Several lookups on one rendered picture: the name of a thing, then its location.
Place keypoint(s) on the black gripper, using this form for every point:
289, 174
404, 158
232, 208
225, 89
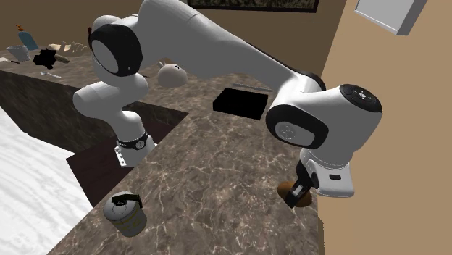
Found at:
302, 173

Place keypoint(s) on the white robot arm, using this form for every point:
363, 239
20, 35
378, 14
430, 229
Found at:
219, 46

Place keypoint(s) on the brown round flat object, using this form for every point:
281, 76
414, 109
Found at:
284, 189

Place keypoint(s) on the black flat box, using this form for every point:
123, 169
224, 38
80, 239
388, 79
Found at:
240, 103

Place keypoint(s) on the cream round figure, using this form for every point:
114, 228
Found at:
172, 76

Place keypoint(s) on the dark brown robot stand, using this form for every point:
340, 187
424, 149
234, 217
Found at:
95, 173

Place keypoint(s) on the beige dish rack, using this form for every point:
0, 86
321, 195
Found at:
69, 48

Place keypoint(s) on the silver spoon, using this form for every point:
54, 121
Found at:
51, 74

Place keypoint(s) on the blue bottle with orange top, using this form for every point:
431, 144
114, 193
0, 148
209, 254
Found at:
28, 40

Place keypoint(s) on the grey cup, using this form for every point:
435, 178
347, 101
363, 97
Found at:
19, 53

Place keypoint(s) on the dark framed wall picture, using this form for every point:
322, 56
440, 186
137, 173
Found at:
254, 3

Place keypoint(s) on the white wall cabinet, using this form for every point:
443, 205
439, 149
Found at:
392, 14

